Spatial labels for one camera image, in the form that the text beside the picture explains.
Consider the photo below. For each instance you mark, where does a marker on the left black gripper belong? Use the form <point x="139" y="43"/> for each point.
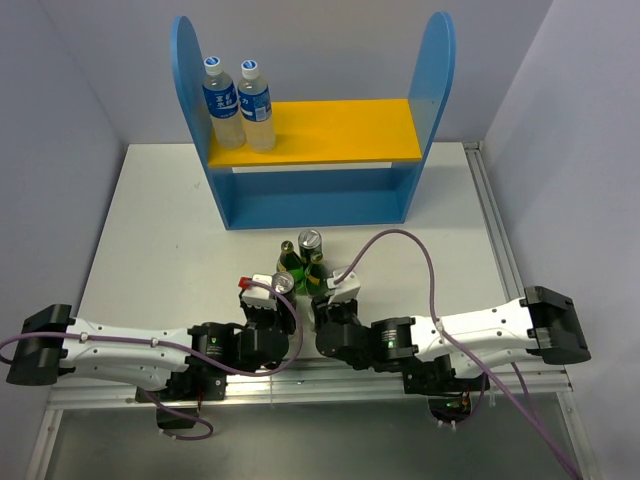
<point x="281" y="318"/>

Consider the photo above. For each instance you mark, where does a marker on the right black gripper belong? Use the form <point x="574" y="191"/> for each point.
<point x="324" y="311"/>

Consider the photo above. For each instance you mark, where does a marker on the black drink can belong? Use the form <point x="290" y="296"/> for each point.
<point x="284" y="283"/>
<point x="309" y="242"/>

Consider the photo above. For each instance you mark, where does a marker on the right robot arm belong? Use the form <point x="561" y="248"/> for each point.
<point x="434" y="362"/>

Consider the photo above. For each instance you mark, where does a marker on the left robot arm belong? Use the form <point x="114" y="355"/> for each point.
<point x="184" y="364"/>

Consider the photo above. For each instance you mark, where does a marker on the blue and yellow shelf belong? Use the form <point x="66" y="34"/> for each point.
<point x="335" y="163"/>

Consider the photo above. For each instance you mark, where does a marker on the right green glass bottle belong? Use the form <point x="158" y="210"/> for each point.
<point x="316" y="276"/>

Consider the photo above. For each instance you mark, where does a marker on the green glass bottle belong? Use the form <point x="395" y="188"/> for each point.
<point x="316" y="276"/>
<point x="290" y="261"/>

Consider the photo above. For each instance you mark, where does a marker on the left green glass bottle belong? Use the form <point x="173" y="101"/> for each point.
<point x="290" y="261"/>

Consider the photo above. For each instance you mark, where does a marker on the right blue-label water bottle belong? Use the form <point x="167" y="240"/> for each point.
<point x="256" y="108"/>

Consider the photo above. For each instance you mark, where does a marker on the blue-label water bottle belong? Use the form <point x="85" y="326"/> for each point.
<point x="256" y="108"/>
<point x="222" y="101"/>

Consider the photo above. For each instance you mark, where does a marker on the left blue-label water bottle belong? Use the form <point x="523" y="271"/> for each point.
<point x="222" y="101"/>

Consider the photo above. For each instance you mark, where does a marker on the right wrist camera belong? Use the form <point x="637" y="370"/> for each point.
<point x="344" y="291"/>

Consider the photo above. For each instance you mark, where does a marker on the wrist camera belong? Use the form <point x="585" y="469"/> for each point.
<point x="344" y="291"/>
<point x="256" y="292"/>

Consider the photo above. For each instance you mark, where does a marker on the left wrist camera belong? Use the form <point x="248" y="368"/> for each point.
<point x="256" y="292"/>

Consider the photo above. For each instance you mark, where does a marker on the aluminium front rail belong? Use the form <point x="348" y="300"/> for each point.
<point x="311" y="381"/>

